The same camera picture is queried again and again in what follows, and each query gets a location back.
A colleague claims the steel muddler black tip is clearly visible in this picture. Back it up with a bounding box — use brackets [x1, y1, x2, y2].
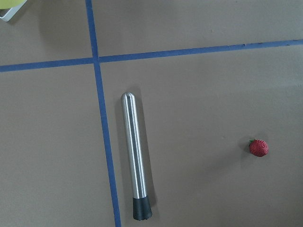
[121, 92, 152, 221]

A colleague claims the red strawberry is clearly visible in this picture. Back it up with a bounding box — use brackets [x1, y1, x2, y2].
[249, 140, 269, 157]

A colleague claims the yellow plastic cup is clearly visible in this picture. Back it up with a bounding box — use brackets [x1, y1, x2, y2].
[0, 0, 25, 9]

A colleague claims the white cup rack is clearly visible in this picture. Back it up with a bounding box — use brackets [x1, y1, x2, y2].
[0, 4, 22, 22]

